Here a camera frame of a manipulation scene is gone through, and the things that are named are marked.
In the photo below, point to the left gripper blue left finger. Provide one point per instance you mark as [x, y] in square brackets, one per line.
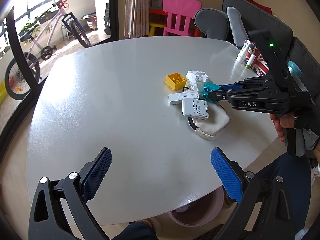
[93, 173]

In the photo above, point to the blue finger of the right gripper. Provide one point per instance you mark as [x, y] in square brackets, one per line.
[230, 87]
[220, 95]

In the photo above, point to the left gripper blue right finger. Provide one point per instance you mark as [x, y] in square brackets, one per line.
[230, 173]

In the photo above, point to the teal toy brick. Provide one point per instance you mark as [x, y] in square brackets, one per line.
[209, 87]

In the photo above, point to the white square card device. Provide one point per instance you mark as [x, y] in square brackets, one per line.
[195, 108]

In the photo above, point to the beige zip pouch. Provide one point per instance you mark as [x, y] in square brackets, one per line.
[211, 128]

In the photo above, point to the white usb token stick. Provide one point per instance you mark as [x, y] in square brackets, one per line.
[177, 98]

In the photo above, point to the pink trash bin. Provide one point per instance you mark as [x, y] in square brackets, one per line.
[201, 211]

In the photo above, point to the person's right hand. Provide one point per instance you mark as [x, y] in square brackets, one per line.
[284, 122]

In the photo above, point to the white tube bottle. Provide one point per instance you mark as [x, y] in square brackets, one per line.
[243, 52]

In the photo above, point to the crumpled white tissue back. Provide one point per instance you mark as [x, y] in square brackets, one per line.
[196, 80]

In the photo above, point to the teal thermos bottle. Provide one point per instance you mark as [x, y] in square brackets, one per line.
[294, 69]

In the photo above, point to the small white green bottle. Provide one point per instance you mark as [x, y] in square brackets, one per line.
[250, 61]

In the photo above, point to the union jack tissue box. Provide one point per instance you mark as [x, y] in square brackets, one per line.
[260, 66]

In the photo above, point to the dark grey sofa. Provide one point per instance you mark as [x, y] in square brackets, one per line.
[215, 24]

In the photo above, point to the yellow toy brick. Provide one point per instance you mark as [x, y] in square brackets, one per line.
[175, 81]

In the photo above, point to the light grey cushion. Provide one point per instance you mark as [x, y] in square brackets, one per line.
[239, 33]

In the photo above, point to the person's legs in jeans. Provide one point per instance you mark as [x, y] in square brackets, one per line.
[296, 173]

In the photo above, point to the beige slipper shoe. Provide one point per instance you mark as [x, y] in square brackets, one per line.
[152, 222]

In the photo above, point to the red cushion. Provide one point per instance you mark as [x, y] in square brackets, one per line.
[262, 7]

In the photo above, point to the pink kids chair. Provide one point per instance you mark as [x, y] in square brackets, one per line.
[180, 13]

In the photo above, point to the yellow kids stool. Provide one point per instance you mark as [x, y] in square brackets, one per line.
[156, 29]

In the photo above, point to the red kids table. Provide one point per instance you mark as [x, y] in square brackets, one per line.
[157, 16]

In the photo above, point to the patterned curtain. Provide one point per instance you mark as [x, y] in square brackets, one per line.
[136, 18]

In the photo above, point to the yellow crate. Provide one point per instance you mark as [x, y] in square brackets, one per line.
[3, 91]

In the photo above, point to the white bicycle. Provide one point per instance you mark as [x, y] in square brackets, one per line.
[39, 33]

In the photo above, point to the black door frame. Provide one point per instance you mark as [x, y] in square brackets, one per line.
[29, 101]

